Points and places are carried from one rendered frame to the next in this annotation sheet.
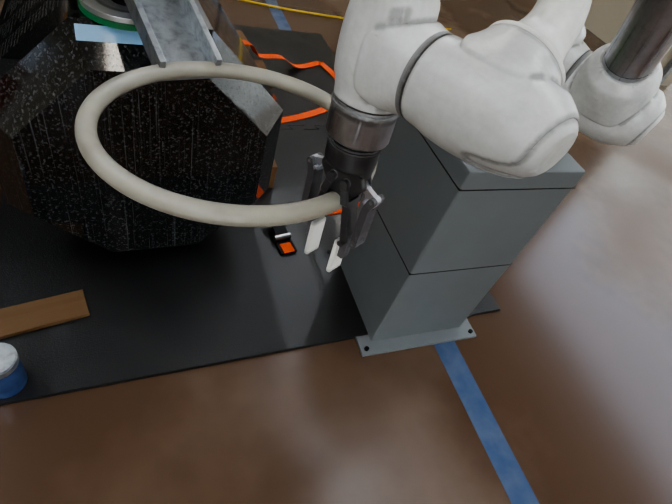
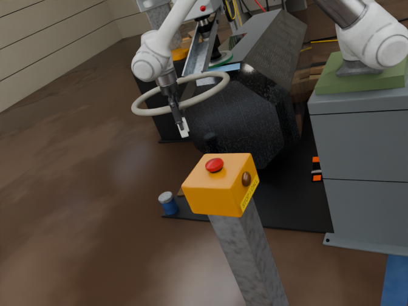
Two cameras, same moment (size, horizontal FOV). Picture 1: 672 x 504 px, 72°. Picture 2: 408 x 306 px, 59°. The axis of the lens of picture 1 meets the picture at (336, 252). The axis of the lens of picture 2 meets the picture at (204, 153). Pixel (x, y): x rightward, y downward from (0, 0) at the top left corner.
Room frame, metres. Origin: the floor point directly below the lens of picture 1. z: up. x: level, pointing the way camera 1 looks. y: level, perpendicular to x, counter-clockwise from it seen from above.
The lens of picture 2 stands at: (0.17, -1.37, 1.48)
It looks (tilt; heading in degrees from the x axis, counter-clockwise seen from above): 29 degrees down; 73
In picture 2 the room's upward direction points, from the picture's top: 22 degrees counter-clockwise
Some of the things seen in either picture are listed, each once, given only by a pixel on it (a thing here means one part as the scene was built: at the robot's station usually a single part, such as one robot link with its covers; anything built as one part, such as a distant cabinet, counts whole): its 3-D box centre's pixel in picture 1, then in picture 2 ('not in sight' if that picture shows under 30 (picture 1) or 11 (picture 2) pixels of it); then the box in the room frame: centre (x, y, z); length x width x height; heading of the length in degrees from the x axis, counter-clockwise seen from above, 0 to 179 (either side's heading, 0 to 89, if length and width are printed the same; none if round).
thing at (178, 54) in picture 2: not in sight; (173, 49); (1.19, 1.74, 0.76); 0.49 x 0.49 x 0.05; 36
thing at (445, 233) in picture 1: (436, 224); (375, 153); (1.27, -0.29, 0.40); 0.50 x 0.50 x 0.80; 34
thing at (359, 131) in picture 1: (361, 119); (165, 76); (0.56, 0.03, 1.08); 0.09 x 0.09 x 0.06
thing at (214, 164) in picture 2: not in sight; (214, 164); (0.37, -0.75, 1.09); 0.04 x 0.04 x 0.02
